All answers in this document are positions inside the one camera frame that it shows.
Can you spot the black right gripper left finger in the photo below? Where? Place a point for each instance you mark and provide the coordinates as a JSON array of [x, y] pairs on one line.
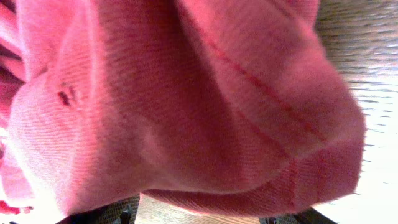
[[121, 212]]

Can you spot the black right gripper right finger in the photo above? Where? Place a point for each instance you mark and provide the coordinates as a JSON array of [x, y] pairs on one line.
[[310, 216]]

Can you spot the orange printed t-shirt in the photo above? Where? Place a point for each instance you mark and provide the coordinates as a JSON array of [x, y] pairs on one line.
[[217, 106]]

